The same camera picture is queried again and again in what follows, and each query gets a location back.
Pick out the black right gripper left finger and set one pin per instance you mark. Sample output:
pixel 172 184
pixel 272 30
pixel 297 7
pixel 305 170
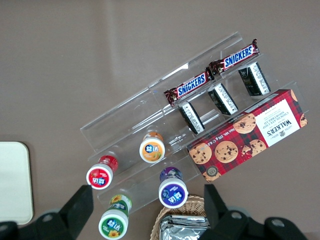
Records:
pixel 75 210

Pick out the red Walkers cookie box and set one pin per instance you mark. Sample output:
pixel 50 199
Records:
pixel 247 135

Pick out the woven wicker basket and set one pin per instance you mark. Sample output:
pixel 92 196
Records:
pixel 183 206

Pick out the red gum bottle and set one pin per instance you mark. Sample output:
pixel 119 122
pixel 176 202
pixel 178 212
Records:
pixel 101 173

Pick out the cream plastic tray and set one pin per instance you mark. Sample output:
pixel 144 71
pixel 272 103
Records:
pixel 13 182

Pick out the purple gum bottle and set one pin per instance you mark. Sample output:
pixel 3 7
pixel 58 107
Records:
pixel 172 191

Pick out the orange gum bottle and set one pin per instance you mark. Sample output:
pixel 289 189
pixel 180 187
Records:
pixel 152 149

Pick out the silver foil wrapped sandwich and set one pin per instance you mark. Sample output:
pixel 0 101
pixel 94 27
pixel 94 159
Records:
pixel 180 228

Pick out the Snickers chocolate bar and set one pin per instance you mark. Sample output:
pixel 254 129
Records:
pixel 190 85
pixel 235 58

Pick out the small black white packet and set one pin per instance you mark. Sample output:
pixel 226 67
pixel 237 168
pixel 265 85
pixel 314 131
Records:
pixel 254 78
pixel 192 117
pixel 223 100

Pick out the clear acrylic tiered display stand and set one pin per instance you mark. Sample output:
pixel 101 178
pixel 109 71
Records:
pixel 175 117

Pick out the green gum bottle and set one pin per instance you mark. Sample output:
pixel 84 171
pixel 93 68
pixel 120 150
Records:
pixel 115 222

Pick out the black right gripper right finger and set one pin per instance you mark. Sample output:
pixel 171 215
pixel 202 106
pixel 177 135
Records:
pixel 222 212

